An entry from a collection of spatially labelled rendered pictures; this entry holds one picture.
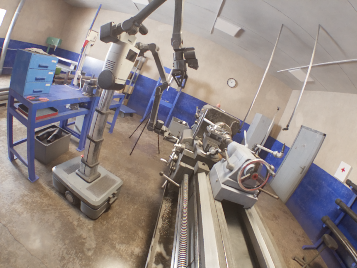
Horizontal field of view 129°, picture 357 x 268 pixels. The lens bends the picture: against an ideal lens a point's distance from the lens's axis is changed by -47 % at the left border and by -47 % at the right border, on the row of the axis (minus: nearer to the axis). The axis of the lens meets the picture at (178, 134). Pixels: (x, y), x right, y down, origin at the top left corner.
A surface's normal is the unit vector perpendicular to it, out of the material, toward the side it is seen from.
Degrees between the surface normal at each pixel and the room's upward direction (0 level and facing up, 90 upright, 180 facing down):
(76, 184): 0
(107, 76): 90
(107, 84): 90
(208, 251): 36
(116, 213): 0
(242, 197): 90
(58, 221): 0
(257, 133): 90
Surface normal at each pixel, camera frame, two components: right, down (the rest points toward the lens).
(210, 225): -0.21, -0.95
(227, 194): -0.06, 0.25
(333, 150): -0.91, -0.40
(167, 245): 0.40, -0.88
